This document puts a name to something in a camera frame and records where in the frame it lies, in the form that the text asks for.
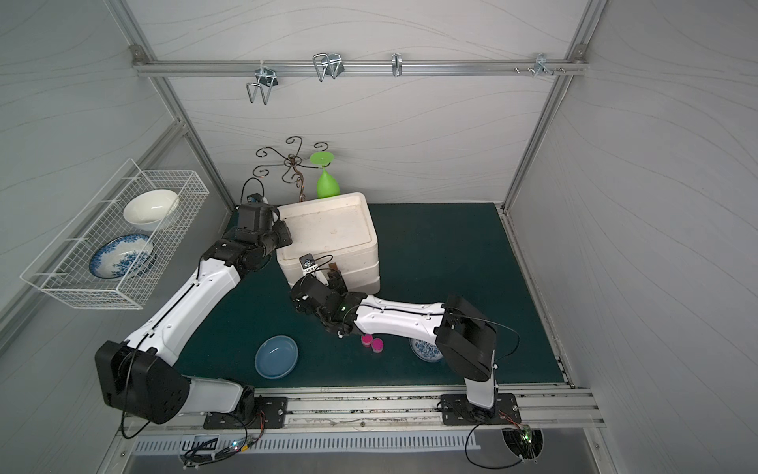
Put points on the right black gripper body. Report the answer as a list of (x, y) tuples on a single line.
[(331, 278)]

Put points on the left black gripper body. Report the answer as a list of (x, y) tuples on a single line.
[(258, 216)]

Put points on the white three-drawer cabinet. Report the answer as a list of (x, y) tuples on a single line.
[(337, 230)]

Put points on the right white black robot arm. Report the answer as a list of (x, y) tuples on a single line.
[(465, 338)]

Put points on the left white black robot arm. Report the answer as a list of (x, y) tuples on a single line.
[(138, 376)]

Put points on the brown metal cup rack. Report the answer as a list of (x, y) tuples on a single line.
[(291, 163)]

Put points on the plain blue bowl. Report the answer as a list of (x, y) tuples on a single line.
[(277, 357)]

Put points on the green plastic wine glass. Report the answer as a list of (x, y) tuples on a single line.
[(327, 184)]

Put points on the blue white patterned bowl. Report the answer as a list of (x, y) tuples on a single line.
[(425, 351)]

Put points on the white bowl in basket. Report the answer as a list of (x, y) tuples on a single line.
[(148, 210)]

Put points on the blue patterned bowl in basket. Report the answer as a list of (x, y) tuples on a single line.
[(124, 256)]

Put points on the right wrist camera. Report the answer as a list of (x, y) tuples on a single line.
[(308, 264)]

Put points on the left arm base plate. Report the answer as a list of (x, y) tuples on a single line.
[(266, 413)]

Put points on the white wire basket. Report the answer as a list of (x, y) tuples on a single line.
[(61, 271)]

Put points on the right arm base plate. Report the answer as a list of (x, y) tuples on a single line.
[(457, 411)]

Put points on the aluminium top rail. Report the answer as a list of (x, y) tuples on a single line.
[(353, 68)]

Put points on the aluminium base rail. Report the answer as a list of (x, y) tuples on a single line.
[(412, 407)]

